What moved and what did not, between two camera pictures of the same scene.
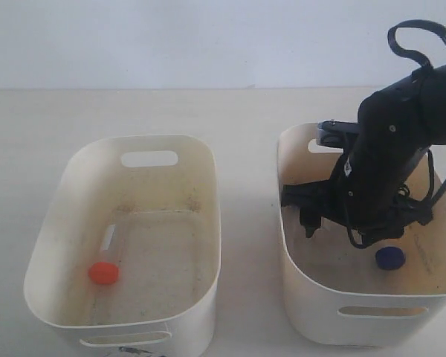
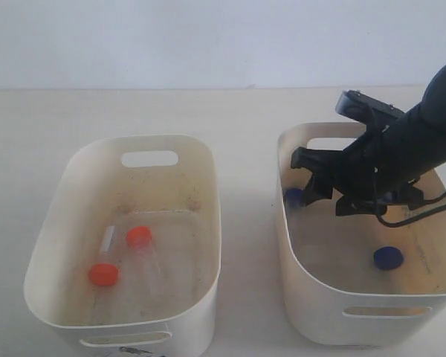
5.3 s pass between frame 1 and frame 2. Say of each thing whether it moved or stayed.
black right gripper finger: moved
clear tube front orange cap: stayed
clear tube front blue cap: stayed
